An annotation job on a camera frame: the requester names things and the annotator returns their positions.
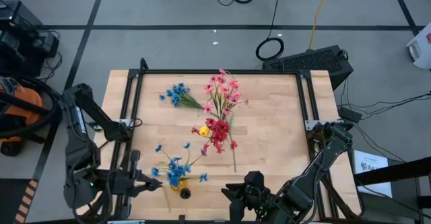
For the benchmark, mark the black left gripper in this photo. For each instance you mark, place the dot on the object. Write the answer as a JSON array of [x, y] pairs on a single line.
[[128, 183]]

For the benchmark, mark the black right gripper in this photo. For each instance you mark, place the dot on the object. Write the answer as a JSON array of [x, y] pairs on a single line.
[[259, 200]]

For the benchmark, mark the blue artificial flower bunch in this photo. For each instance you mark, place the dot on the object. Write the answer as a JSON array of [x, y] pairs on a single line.
[[175, 170], [176, 93]]

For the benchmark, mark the yellow glass vase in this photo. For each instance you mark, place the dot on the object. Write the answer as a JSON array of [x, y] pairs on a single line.
[[182, 186]]

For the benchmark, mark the black artificial flower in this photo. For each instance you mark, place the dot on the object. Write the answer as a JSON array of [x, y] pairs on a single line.
[[185, 193]]

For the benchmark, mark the red artificial flower bunch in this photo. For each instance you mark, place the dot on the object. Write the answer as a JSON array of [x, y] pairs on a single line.
[[220, 130]]

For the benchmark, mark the pink artificial flower bunch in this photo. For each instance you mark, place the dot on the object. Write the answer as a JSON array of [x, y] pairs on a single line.
[[222, 89]]

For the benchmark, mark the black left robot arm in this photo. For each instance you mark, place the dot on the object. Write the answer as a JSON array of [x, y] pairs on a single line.
[[81, 143]]

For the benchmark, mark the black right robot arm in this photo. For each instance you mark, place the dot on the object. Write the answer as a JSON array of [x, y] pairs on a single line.
[[313, 173]]

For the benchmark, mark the orange vacuum cleaner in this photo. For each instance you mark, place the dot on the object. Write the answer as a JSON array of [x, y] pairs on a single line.
[[56, 101], [32, 99]]

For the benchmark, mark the white printed sign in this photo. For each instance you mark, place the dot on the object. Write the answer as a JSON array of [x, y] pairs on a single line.
[[370, 160]]

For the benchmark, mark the black power adapter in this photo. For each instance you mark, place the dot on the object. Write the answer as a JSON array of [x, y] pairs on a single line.
[[350, 114]]

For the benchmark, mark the black computer tower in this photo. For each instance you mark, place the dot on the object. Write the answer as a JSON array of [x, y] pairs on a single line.
[[313, 61]]

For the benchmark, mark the black beam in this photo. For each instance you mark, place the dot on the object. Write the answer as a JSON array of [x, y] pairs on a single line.
[[397, 172]]

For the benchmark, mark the black electronics box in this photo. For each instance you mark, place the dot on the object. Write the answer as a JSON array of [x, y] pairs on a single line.
[[20, 52]]

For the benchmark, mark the black equipment case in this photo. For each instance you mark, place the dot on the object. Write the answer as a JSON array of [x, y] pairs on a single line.
[[17, 15]]

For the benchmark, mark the white box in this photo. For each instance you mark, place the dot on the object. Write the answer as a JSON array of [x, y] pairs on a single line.
[[422, 49]]

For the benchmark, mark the black aluminium table frame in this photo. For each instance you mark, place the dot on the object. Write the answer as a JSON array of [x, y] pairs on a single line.
[[219, 71]]

